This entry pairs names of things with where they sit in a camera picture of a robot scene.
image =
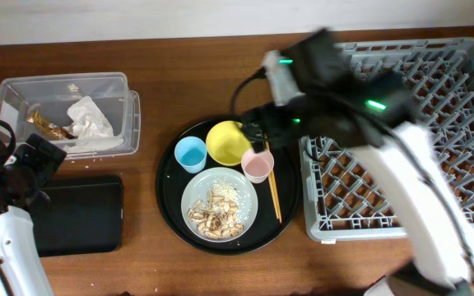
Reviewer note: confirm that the grey plate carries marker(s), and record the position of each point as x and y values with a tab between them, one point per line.
197	188

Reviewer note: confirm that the black rectangular tray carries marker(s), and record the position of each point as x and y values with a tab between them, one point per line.
78	216

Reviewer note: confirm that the food scraps and rice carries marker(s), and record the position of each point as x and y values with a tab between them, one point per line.
217	217

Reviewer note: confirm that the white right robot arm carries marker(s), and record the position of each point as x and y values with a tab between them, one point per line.
316	93

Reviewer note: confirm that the round black tray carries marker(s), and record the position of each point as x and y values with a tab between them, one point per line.
177	191

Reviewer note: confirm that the clear plastic waste bin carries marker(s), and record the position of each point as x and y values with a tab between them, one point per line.
46	106

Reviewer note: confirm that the grey dishwasher rack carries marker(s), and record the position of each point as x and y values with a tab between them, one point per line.
341	200

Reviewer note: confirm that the gold snack wrapper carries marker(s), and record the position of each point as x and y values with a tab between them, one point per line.
48	128

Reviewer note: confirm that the yellow plastic bowl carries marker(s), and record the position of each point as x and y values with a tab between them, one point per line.
226	144

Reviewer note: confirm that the white napkin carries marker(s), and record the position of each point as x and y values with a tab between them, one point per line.
90	127

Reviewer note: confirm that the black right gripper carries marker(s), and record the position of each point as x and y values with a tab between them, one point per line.
276	114

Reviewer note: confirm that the light blue plastic cup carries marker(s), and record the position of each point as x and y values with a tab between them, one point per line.
191	153

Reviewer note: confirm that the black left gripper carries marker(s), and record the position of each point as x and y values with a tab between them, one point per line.
48	166

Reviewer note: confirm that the pink plastic cup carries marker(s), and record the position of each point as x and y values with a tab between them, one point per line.
257	166

